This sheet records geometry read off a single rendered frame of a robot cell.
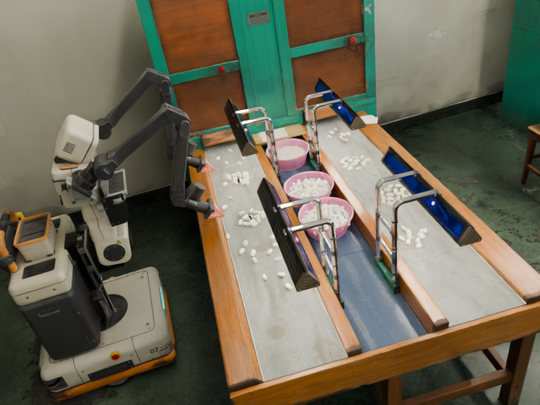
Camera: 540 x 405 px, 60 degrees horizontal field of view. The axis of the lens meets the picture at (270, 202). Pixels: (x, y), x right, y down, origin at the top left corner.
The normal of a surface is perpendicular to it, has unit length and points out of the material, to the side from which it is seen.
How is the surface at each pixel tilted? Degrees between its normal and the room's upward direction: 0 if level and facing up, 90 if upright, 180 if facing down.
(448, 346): 90
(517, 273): 0
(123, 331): 0
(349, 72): 90
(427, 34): 90
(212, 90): 90
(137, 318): 0
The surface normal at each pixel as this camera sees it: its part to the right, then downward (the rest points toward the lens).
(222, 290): -0.14, -0.82
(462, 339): 0.22, 0.52
